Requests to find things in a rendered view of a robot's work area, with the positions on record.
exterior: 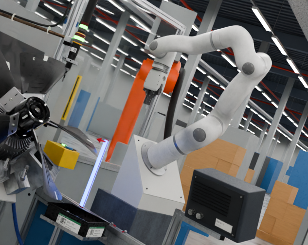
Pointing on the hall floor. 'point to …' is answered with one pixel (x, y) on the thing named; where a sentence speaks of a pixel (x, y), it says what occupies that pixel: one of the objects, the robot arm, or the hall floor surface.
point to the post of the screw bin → (56, 236)
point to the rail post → (28, 219)
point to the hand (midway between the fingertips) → (147, 100)
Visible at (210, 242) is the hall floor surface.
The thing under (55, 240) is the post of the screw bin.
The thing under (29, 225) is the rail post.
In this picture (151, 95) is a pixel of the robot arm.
